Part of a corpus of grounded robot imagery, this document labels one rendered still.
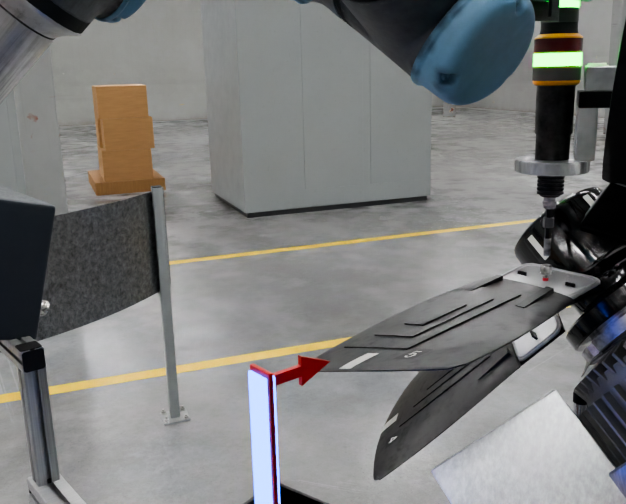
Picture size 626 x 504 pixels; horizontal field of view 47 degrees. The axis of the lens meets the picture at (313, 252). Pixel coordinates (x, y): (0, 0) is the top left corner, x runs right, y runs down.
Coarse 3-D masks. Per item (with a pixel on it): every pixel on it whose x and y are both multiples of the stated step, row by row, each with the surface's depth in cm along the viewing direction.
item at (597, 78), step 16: (592, 80) 66; (608, 80) 66; (592, 96) 66; (608, 96) 66; (576, 112) 69; (592, 112) 67; (576, 128) 68; (592, 128) 68; (576, 144) 68; (592, 144) 68; (528, 160) 70; (576, 160) 69; (592, 160) 68
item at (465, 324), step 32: (480, 288) 72; (512, 288) 71; (544, 288) 69; (384, 320) 72; (416, 320) 67; (448, 320) 65; (480, 320) 64; (512, 320) 63; (544, 320) 63; (352, 352) 65; (384, 352) 61; (448, 352) 56; (480, 352) 55
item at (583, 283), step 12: (528, 264) 78; (504, 276) 76; (516, 276) 75; (528, 276) 75; (540, 276) 75; (552, 276) 74; (564, 276) 74; (576, 276) 73; (588, 276) 73; (564, 288) 71; (576, 288) 71; (588, 288) 70
